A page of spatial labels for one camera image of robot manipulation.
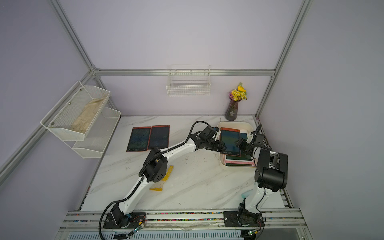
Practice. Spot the white wire wall basket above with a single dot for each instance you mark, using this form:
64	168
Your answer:
188	80

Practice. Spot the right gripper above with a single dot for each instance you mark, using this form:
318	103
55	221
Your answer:
241	142

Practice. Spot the dark glass vase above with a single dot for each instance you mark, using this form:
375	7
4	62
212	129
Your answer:
232	111

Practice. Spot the yellow knit glove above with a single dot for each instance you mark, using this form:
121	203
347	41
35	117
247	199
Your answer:
158	187

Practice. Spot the aluminium frame rails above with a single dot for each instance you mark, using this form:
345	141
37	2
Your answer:
185	37

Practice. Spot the pink writing tablet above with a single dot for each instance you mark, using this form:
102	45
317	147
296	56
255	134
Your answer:
237	161

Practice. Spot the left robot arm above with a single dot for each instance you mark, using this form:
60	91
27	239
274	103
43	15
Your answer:
153	170

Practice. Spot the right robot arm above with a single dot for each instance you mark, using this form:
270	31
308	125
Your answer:
271	176

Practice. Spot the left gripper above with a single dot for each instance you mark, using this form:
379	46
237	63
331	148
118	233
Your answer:
217	149

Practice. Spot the cream plastic storage box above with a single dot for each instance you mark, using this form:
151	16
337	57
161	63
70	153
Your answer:
245	132

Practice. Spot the beige cloth in shelf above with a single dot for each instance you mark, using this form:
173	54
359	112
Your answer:
83	121

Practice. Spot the light blue plastic scoop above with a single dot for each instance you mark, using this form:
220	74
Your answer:
245	194

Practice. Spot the yellow flower bouquet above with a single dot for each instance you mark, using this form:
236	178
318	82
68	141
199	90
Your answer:
238	94

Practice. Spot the white mesh wall shelf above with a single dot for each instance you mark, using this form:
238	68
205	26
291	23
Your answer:
94	142

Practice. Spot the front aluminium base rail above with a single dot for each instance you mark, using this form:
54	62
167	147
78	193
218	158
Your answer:
280	224

